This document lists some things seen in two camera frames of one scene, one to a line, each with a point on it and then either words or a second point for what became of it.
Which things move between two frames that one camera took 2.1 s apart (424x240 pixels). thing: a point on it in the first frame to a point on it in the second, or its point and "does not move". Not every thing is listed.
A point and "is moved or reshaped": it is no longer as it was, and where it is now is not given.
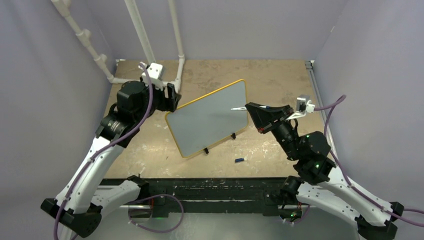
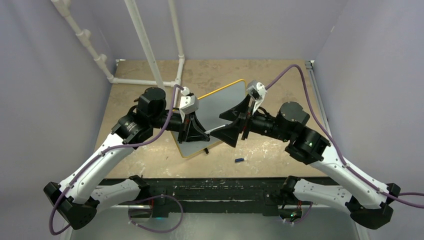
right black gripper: x=263 y=117 to x=242 y=117
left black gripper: x=168 y=104 to x=192 y=129
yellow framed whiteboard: x=208 y=118 does not move
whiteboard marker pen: x=245 y=108 is moved or reshaped
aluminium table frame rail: x=310 y=66 does not move
